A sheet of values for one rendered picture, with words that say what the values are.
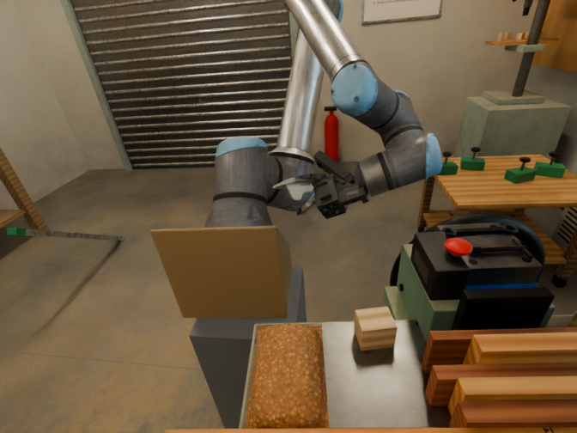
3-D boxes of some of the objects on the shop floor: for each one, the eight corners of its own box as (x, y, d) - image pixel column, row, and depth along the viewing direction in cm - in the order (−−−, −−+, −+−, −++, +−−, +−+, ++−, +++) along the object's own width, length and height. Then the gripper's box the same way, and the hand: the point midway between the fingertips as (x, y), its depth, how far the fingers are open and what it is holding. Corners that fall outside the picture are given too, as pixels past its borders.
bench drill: (504, 176, 271) (578, -58, 189) (543, 211, 219) (667, -90, 137) (446, 176, 279) (493, -48, 197) (470, 211, 227) (547, -74, 145)
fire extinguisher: (340, 161, 330) (340, 104, 299) (340, 168, 314) (341, 108, 283) (323, 162, 333) (322, 105, 302) (323, 169, 317) (321, 109, 286)
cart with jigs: (513, 229, 204) (548, 135, 171) (571, 291, 156) (634, 177, 123) (410, 230, 213) (425, 140, 180) (436, 289, 165) (461, 181, 131)
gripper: (359, 174, 61) (270, 206, 66) (376, 215, 77) (303, 238, 82) (349, 143, 65) (266, 175, 71) (367, 187, 81) (299, 211, 87)
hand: (284, 199), depth 78 cm, fingers open, 14 cm apart
